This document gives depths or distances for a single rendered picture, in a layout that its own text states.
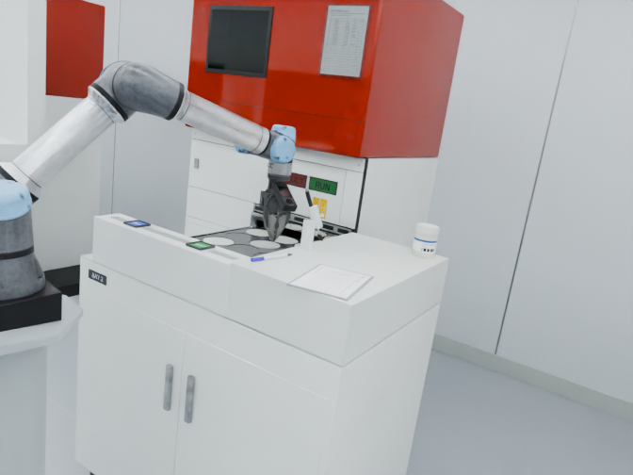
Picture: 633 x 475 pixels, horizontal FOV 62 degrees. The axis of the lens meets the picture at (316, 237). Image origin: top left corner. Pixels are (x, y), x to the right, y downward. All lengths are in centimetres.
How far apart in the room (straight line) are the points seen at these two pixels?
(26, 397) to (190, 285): 45
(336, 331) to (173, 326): 53
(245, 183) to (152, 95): 85
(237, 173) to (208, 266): 80
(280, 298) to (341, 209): 67
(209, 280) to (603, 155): 225
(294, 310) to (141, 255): 53
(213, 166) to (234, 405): 108
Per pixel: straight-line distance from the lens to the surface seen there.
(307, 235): 149
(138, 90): 132
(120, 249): 163
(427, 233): 161
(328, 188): 185
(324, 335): 119
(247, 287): 129
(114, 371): 178
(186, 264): 143
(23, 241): 129
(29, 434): 147
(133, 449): 183
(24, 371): 138
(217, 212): 219
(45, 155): 140
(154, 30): 480
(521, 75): 316
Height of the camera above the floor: 136
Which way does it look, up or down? 14 degrees down
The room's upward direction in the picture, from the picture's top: 8 degrees clockwise
